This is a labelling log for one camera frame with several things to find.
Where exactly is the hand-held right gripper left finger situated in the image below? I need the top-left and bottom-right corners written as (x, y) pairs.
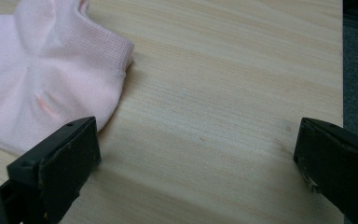
top-left (0, 116), bottom-right (103, 224)

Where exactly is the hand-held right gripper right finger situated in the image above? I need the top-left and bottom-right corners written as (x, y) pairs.
top-left (293, 117), bottom-right (358, 224)

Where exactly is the pink sock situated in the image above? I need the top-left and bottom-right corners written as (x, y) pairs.
top-left (0, 0), bottom-right (135, 157)

